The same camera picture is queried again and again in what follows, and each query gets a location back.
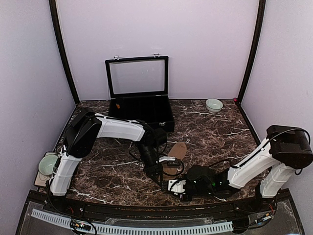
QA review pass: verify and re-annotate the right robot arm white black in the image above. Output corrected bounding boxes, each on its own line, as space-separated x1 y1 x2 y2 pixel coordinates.
168 125 313 212

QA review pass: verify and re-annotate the right black frame post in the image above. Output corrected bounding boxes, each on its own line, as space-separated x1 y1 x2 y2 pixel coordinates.
237 0 267 105

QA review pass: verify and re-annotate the black frame post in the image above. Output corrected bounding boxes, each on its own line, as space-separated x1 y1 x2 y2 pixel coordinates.
48 0 80 105
237 0 267 105

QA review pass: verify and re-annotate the pale green bowl on mat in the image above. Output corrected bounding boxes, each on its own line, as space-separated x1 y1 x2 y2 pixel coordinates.
38 154 58 176

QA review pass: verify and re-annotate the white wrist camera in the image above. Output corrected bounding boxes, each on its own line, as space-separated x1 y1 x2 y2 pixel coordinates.
168 179 186 195
159 156 176 162

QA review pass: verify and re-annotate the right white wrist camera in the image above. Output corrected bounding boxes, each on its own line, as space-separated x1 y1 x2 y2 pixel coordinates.
168 179 186 195

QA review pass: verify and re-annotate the black front rail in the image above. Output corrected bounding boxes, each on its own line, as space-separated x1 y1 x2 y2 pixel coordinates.
25 189 297 221

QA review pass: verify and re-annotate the left black frame post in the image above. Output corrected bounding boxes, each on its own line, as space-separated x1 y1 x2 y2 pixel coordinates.
48 0 80 105

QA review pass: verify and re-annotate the pale green bowl at back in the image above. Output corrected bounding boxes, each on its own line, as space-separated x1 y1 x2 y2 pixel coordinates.
205 98 224 114

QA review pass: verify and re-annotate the black display case glass lid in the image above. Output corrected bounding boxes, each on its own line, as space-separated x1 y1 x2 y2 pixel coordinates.
105 55 176 135

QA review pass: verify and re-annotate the tan brown sock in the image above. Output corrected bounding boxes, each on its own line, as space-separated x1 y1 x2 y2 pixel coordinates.
161 142 187 181

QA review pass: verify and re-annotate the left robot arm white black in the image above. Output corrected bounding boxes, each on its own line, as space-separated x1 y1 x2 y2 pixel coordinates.
48 108 175 213

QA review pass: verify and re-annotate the floral patterned mat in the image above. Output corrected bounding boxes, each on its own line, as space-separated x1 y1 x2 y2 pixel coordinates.
34 152 61 188

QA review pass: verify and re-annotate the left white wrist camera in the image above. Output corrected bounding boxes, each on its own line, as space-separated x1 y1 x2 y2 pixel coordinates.
159 156 176 162

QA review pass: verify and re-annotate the green circuit board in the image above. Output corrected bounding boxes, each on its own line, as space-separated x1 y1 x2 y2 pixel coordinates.
69 220 91 232

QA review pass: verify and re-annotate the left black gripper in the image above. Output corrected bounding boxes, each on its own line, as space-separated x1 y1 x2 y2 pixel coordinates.
136 143 162 188

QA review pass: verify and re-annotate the white slotted cable duct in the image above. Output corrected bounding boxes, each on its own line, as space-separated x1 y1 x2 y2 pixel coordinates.
30 209 233 235

